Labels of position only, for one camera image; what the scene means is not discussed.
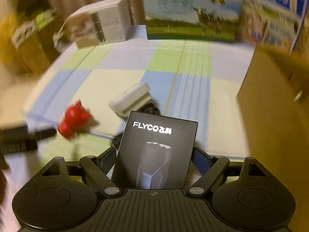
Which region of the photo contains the dark blue milk carton box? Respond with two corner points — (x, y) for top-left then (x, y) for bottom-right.
(240, 0), (308, 53)

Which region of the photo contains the yellow plastic bag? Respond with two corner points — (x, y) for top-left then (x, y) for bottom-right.
(0, 12), (19, 66)

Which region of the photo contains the white square charger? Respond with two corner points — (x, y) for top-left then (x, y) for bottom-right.
(108, 82), (152, 117)

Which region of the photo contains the open cardboard box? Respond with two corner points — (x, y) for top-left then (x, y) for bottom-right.
(237, 45), (308, 231)

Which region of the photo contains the cardboard box with tissues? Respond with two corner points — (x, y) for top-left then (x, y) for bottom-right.
(10, 9), (64, 73)

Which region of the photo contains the red figurine toy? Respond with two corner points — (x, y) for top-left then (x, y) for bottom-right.
(57, 100), (93, 140)

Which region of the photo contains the white beige product box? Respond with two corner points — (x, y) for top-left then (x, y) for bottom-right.
(61, 0), (132, 48)

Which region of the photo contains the black shaver box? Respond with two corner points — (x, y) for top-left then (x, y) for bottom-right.
(112, 111), (198, 189)

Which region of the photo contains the light blue milk carton box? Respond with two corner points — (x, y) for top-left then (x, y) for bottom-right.
(143, 0), (242, 43)

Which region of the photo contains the checked bed sheet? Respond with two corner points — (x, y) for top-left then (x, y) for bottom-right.
(4, 25), (257, 189)

